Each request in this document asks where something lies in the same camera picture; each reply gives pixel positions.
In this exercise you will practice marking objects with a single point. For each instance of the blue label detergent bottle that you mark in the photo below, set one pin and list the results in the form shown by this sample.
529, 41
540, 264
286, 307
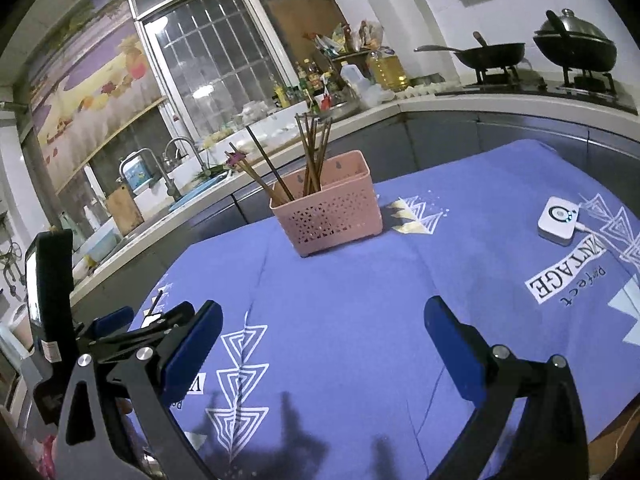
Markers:
135, 172

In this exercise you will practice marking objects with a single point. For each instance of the chrome kitchen faucet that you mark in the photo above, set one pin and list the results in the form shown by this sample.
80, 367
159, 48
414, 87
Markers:
156, 170

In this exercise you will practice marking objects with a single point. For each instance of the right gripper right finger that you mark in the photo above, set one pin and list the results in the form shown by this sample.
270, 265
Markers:
550, 441

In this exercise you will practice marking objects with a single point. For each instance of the light brown bundle chopstick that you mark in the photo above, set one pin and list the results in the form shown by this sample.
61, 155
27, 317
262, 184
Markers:
252, 174

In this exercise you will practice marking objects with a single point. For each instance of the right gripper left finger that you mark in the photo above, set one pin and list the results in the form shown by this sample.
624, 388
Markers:
152, 374

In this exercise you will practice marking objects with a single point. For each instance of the white square hub device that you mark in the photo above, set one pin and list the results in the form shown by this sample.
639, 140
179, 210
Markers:
558, 220

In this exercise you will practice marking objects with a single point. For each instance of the single brown wooden chopstick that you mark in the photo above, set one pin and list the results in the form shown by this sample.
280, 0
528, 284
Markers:
321, 153

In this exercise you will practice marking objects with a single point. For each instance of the white plastic jug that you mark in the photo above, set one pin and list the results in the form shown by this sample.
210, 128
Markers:
354, 78

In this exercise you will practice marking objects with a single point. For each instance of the cooking oil bottle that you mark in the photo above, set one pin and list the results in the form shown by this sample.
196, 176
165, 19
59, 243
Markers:
387, 70

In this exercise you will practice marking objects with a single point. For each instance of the dark bundle chopstick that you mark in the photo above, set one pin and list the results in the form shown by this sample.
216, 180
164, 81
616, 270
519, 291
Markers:
268, 161

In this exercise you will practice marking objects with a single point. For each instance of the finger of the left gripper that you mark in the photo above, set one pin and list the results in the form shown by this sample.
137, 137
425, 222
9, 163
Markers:
179, 315
114, 321

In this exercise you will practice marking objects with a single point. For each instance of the black wok with handle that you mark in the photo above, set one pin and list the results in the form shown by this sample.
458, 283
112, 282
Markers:
484, 57

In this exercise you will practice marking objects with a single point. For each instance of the wooden cutting board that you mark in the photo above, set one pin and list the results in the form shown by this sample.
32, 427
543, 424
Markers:
124, 210

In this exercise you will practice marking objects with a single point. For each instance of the pink perforated utensil basket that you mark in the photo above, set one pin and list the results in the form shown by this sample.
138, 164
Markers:
343, 210

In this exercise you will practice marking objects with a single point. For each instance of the black lidded wok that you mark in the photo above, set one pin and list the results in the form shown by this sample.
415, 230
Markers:
583, 51

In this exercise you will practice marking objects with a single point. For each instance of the fruit print window blind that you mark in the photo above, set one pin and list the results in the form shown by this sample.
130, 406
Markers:
90, 80

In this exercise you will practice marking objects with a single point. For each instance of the reddish bundle chopstick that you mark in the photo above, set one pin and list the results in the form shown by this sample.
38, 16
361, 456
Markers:
311, 139

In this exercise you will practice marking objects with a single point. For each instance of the blue printed tablecloth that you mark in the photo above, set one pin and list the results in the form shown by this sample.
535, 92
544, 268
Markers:
324, 369

